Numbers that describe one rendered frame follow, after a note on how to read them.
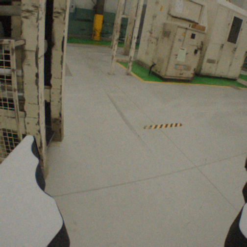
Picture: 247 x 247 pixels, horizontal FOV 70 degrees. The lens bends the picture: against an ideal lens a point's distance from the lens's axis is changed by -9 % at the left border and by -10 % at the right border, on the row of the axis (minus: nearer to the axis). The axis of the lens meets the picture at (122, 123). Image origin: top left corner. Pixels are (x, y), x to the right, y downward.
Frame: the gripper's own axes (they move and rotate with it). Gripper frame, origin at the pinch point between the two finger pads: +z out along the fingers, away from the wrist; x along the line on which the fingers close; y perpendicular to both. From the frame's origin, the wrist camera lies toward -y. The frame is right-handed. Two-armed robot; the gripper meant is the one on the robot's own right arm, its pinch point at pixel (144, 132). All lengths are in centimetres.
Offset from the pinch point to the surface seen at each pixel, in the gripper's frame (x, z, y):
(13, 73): -54, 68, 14
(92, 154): -33, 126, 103
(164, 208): 27, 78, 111
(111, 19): -113, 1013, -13
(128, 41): -17, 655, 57
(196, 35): 138, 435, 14
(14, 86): -55, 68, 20
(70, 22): -293, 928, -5
